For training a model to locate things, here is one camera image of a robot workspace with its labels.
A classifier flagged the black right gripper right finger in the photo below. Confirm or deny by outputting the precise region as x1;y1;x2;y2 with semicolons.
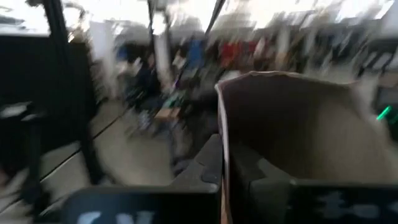
230;144;293;224

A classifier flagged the black computer with green lights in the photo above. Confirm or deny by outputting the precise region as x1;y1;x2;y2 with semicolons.
373;86;398;138

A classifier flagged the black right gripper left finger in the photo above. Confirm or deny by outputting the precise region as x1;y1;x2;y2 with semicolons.
169;133;223;194

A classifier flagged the orange Cheerios cereal box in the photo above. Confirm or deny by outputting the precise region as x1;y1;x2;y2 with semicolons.
215;70;398;224

